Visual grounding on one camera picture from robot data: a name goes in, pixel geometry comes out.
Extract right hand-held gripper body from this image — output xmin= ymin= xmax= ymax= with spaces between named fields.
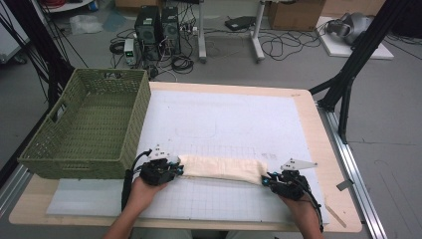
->
xmin=269 ymin=158 xmax=318 ymax=201

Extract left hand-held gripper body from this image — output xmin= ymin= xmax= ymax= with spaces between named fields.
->
xmin=138 ymin=143 xmax=181 ymax=186

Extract cream printed cloth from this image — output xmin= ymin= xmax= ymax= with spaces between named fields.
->
xmin=178 ymin=154 xmax=269 ymax=186

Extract green woven plastic basket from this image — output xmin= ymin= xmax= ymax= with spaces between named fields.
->
xmin=17 ymin=68 xmax=152 ymax=180

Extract person's left hand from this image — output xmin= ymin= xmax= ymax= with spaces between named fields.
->
xmin=127 ymin=177 xmax=168 ymax=212

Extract person's right hand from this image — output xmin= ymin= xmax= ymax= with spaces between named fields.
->
xmin=280 ymin=193 xmax=321 ymax=230

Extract thin wooden stick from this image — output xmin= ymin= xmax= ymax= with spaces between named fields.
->
xmin=324 ymin=203 xmax=347 ymax=229

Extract small grey flat piece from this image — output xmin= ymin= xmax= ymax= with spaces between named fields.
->
xmin=335 ymin=178 xmax=355 ymax=192

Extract white grid mat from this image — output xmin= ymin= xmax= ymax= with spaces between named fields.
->
xmin=46 ymin=89 xmax=329 ymax=224

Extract small white power unit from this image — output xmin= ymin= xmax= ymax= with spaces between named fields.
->
xmin=123 ymin=38 xmax=137 ymax=67

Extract slim black computer tower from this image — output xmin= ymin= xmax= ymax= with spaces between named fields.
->
xmin=160 ymin=6 xmax=182 ymax=56

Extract large black computer tower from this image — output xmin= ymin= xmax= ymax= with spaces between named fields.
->
xmin=133 ymin=5 xmax=162 ymax=62

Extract white floor board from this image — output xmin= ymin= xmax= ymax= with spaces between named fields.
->
xmin=316 ymin=16 xmax=395 ymax=61

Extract flat black device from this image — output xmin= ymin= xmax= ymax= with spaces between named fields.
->
xmin=224 ymin=15 xmax=257 ymax=32

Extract large cardboard box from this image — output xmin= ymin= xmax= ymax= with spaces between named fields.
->
xmin=267 ymin=0 xmax=326 ymax=32

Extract clear plastic bag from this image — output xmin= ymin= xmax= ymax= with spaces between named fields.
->
xmin=69 ymin=13 xmax=104 ymax=36

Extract grey rounded device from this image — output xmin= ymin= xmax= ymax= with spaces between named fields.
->
xmin=325 ymin=12 xmax=374 ymax=46

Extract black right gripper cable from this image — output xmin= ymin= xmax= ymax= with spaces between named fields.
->
xmin=298 ymin=175 xmax=324 ymax=233

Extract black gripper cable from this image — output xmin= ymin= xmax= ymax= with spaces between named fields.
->
xmin=298 ymin=175 xmax=324 ymax=233
xmin=120 ymin=148 xmax=153 ymax=212

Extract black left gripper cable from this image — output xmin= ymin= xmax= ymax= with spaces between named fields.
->
xmin=120 ymin=148 xmax=153 ymax=212

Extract aluminium rail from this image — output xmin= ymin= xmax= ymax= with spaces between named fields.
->
xmin=317 ymin=106 xmax=387 ymax=239
xmin=0 ymin=163 xmax=33 ymax=217

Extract coiled black cable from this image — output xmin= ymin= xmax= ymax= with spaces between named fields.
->
xmin=170 ymin=54 xmax=195 ymax=75

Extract white desk frame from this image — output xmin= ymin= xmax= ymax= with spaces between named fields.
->
xmin=197 ymin=0 xmax=267 ymax=64

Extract tangled black floor cables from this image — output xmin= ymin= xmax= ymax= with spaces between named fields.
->
xmin=260 ymin=29 xmax=321 ymax=62

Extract black metal stand with cables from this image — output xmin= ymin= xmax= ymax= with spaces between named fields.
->
xmin=0 ymin=0 xmax=76 ymax=111

